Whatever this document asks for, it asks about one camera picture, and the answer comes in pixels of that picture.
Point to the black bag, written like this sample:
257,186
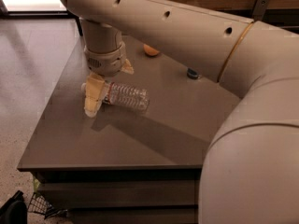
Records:
14,210

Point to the right metal bracket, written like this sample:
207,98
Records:
259,8

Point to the grey drawer cabinet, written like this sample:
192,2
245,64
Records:
126,167

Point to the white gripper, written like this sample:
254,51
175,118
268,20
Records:
105,63

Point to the blue silver energy drink can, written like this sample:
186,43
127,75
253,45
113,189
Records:
193,74

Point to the orange fruit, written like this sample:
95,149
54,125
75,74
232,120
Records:
150,51

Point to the clear plastic water bottle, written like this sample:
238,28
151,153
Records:
121,95

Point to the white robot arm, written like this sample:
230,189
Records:
250,172

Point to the black wire basket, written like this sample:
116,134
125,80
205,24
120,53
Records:
39,205

